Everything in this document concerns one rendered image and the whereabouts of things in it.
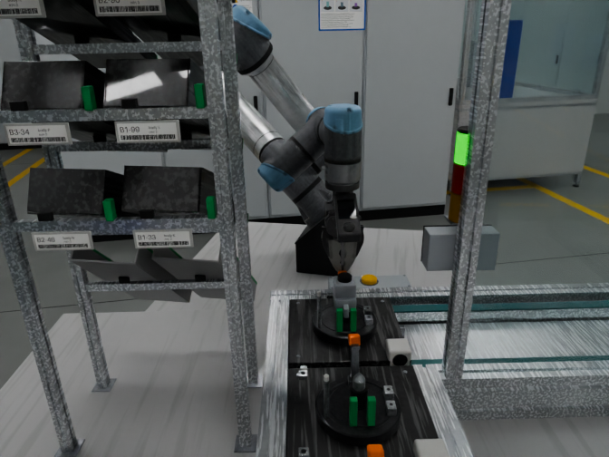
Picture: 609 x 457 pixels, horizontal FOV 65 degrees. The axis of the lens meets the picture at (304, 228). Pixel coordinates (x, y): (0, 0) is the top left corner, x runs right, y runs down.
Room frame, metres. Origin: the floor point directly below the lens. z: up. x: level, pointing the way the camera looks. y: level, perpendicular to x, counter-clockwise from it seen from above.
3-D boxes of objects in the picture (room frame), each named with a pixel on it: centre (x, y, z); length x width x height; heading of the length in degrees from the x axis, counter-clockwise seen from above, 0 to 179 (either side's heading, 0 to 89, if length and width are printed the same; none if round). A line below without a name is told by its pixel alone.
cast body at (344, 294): (0.87, -0.08, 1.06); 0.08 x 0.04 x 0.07; 0
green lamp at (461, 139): (0.76, -0.27, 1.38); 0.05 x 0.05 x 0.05
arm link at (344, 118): (0.96, -0.08, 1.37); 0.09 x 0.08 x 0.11; 14
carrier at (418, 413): (0.62, -0.08, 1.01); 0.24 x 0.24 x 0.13; 0
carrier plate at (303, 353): (0.88, -0.08, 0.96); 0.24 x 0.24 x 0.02; 0
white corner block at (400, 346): (0.78, -0.18, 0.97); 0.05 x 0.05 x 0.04; 0
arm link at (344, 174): (0.96, -0.08, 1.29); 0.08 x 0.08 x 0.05
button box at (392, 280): (1.09, -0.17, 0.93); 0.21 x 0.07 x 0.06; 90
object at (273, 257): (1.38, -0.06, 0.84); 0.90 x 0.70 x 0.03; 79
